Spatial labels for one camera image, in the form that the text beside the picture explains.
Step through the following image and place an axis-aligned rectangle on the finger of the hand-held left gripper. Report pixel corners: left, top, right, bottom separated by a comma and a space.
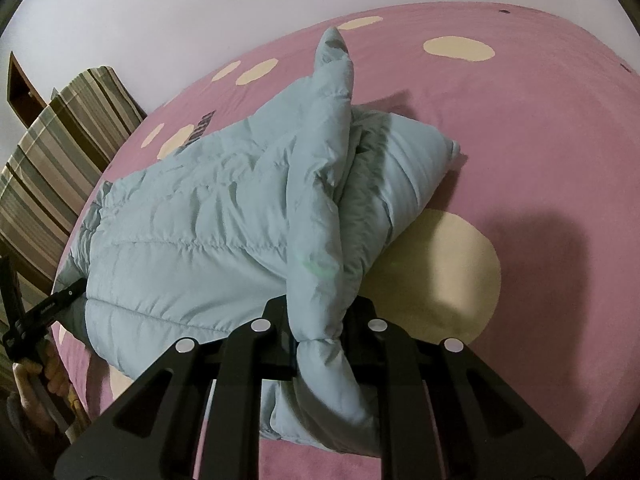
50, 279, 87, 312

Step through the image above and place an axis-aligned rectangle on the brown wooden door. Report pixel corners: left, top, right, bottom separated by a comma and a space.
7, 51, 53, 128

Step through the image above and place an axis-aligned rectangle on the striped padded headboard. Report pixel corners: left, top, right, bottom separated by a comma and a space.
0, 66, 148, 286

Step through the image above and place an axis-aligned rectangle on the light blue puffer jacket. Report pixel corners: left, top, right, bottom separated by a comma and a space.
52, 25, 463, 458

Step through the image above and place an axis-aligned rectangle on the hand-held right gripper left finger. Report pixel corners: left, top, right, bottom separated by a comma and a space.
54, 296, 296, 480

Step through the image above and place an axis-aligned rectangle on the person's left hand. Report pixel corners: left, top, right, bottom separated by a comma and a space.
12, 342, 80, 433

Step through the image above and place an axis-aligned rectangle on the pink polka dot bed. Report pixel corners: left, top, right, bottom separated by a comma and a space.
50, 2, 640, 480

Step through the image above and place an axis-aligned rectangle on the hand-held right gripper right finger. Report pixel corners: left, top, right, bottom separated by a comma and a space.
345, 300, 586, 480

